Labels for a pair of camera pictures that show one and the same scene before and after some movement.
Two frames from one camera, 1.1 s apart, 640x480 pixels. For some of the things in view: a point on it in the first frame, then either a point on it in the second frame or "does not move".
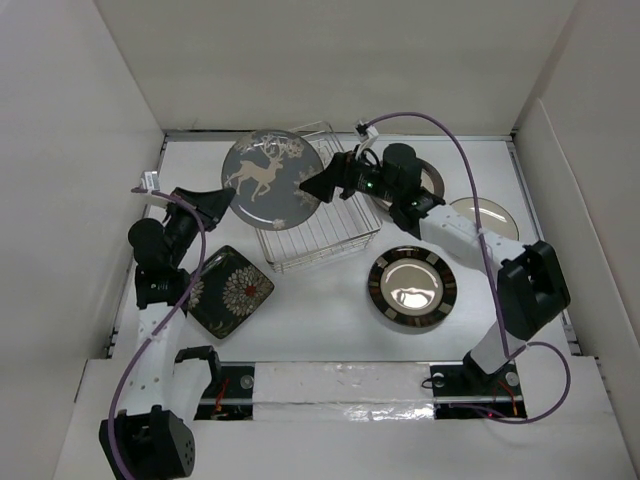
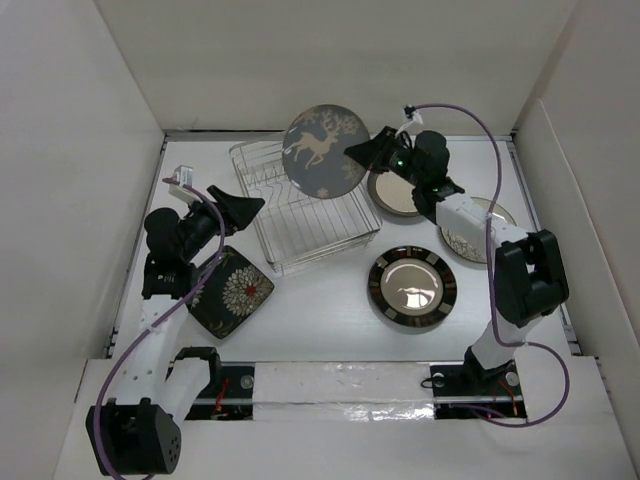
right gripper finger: [323, 184] to [372, 152]
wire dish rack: [338, 229] does not move
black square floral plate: [227, 289] does not move
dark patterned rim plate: [412, 286] does not move
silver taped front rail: [349, 391] does not move
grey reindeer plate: [266, 169] to [313, 151]
